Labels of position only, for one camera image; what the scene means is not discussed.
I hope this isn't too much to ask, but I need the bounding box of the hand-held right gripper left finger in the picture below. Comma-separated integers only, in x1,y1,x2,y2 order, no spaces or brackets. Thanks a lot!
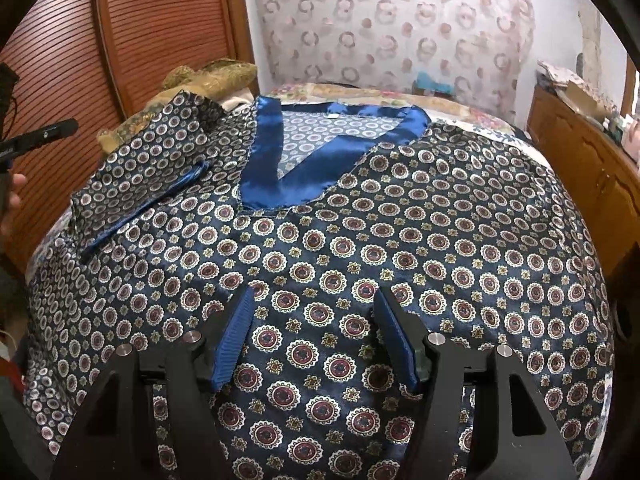
52,287,256,480

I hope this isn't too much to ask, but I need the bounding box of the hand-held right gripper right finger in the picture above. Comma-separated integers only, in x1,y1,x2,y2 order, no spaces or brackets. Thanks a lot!
372,287,583,480

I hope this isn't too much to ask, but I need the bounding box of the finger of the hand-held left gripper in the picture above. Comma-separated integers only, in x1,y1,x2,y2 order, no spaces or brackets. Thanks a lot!
9,119,80,150

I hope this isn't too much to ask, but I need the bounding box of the blue patterned satin shirt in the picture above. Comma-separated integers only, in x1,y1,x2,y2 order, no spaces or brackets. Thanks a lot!
22,90,617,480

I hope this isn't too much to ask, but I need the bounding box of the person's left hand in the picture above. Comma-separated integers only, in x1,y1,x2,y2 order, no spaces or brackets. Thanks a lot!
0,172,27,235

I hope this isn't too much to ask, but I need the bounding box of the wooden slatted headboard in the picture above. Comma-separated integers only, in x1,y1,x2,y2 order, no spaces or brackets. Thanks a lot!
0,0,257,273

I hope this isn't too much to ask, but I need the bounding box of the olive gold patterned shawl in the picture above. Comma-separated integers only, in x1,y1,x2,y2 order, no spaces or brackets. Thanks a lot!
97,59,259,153

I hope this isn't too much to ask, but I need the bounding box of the floral bed sheet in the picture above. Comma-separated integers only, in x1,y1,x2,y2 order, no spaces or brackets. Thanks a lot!
25,80,617,461

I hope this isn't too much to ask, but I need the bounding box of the teal box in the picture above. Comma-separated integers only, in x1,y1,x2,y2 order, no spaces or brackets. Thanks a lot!
414,72,457,97

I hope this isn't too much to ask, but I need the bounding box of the wooden dresser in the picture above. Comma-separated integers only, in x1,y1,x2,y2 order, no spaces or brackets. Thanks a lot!
525,82,640,281

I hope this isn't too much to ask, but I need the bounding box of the cardboard box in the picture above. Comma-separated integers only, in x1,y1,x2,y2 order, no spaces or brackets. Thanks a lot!
564,79,610,122

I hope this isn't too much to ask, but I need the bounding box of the row of small dresser clutter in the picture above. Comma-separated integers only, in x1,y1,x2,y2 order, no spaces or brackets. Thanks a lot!
536,57,640,166

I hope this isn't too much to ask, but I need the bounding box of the sheer ring-patterned curtain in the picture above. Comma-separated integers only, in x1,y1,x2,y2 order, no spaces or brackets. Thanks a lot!
249,0,537,126

